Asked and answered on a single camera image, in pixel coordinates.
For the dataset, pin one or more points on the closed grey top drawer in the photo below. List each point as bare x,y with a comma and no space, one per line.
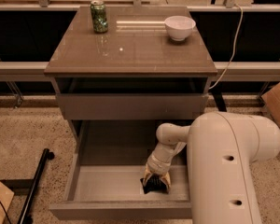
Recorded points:
131,106

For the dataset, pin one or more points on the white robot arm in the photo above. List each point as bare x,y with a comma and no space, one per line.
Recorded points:
220,148

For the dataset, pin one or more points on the dark rxbar blueberry wrapper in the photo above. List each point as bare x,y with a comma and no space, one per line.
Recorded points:
154,184

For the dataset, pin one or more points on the black metal stand leg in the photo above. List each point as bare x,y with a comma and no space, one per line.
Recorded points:
28,187

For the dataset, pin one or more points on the white ceramic bowl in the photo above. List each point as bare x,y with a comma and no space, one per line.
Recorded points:
179,27

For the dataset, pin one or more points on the green soda can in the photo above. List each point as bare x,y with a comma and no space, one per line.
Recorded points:
98,15

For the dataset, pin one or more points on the open grey middle drawer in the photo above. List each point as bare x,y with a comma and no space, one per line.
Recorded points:
104,179

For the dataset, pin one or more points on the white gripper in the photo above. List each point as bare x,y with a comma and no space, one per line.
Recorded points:
156,166

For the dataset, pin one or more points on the grey drawer cabinet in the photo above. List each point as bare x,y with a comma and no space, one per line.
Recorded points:
135,56

